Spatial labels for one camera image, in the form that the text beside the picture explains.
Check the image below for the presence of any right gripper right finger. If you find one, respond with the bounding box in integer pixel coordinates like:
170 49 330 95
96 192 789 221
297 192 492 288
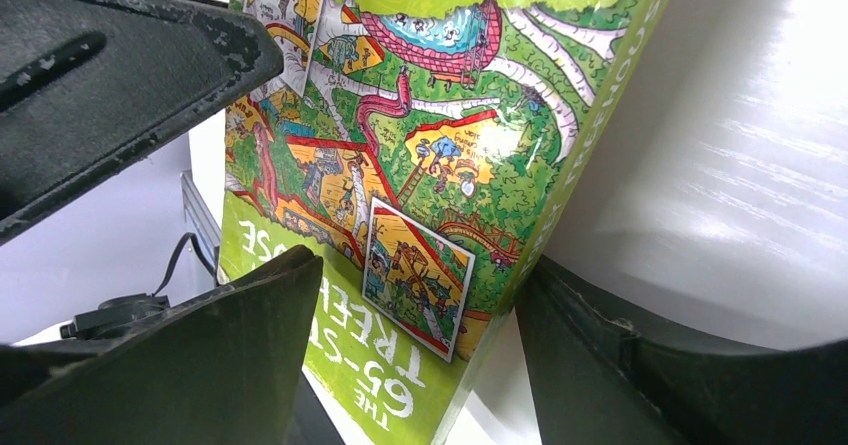
517 258 847 444

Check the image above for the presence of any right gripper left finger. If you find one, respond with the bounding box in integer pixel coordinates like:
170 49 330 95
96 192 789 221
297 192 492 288
1 245 323 444

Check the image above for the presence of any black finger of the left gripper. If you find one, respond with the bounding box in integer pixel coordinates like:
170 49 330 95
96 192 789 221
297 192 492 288
1 0 283 242

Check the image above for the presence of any lime green Treehouse book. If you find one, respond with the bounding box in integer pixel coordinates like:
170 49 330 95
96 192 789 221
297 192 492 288
218 0 668 444

